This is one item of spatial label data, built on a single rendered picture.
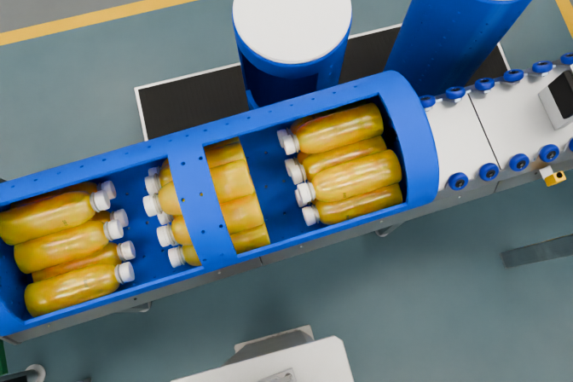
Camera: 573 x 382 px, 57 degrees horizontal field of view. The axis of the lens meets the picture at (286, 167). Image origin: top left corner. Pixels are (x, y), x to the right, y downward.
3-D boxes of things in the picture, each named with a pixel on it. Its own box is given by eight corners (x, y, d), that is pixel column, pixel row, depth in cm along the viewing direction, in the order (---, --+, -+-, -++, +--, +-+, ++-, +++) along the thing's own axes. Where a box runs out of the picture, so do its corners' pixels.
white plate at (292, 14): (234, -44, 128) (235, -42, 129) (229, 61, 121) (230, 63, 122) (350, -43, 128) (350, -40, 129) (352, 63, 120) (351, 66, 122)
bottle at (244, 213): (253, 186, 107) (164, 213, 106) (256, 193, 100) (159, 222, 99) (263, 218, 109) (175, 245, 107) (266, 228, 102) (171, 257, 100)
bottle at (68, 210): (-2, 204, 104) (92, 176, 106) (16, 228, 109) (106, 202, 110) (-9, 229, 99) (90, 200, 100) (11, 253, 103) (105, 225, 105)
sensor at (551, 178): (557, 183, 127) (568, 178, 123) (546, 187, 127) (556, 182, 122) (544, 153, 129) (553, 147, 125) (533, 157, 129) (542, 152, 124)
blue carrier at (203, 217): (419, 215, 120) (456, 182, 93) (33, 336, 113) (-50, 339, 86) (375, 103, 128) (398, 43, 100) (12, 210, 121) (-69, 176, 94)
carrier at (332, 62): (255, 96, 213) (252, 165, 206) (234, -43, 129) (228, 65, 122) (326, 98, 213) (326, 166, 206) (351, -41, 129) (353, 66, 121)
